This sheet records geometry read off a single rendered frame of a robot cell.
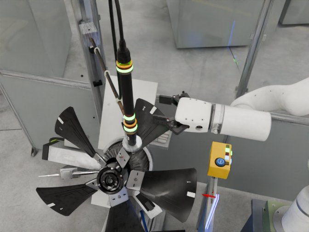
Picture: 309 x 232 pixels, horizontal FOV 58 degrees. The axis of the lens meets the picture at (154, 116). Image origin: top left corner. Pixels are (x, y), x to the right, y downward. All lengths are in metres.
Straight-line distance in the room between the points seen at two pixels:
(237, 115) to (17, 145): 2.58
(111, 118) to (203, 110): 0.71
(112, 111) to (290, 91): 0.89
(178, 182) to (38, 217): 1.63
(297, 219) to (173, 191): 0.50
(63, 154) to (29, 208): 1.30
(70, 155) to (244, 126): 0.90
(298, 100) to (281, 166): 1.50
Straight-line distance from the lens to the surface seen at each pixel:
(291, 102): 0.80
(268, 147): 2.09
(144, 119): 1.17
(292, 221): 1.35
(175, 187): 1.22
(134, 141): 0.99
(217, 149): 1.50
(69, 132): 1.28
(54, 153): 1.47
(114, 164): 1.22
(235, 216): 2.54
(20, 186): 2.83
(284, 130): 1.96
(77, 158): 1.42
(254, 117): 0.82
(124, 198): 1.31
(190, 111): 0.82
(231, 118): 0.80
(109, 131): 1.46
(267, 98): 0.89
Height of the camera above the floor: 2.27
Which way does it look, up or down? 48 degrees down
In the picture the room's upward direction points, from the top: straight up
